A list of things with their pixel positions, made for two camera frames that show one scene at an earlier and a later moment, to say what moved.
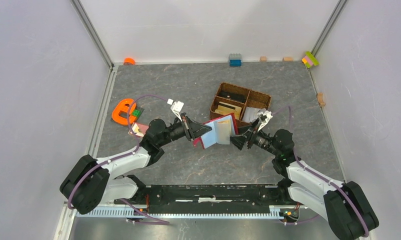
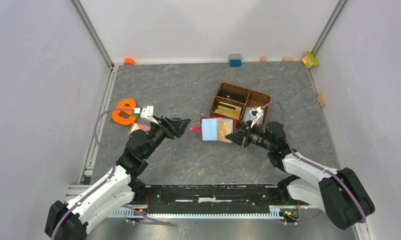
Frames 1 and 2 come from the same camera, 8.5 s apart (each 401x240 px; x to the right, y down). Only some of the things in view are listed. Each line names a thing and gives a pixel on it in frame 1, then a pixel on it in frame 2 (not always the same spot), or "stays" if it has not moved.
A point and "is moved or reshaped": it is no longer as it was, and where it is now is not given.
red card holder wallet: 222,128 is moved or reshaped
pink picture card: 138,129 stays
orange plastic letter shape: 120,106 stays
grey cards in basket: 251,113 stays
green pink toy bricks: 310,60 stays
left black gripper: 193,128 to 165,124
